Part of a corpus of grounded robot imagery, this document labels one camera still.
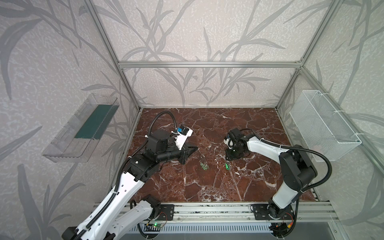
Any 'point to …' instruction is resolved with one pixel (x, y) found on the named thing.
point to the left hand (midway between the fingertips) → (198, 145)
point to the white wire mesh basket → (323, 128)
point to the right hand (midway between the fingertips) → (227, 153)
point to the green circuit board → (154, 225)
